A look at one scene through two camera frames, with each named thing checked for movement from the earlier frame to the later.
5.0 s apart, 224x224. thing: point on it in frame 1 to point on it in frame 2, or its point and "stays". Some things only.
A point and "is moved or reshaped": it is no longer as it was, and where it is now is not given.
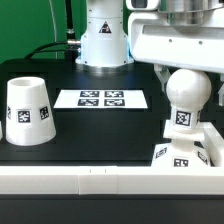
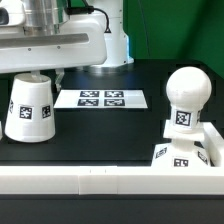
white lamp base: [183, 151] stays
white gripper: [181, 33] to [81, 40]
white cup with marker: [29, 118] is moved or reshaped
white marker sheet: [126, 98] stays
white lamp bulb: [188, 90] stays
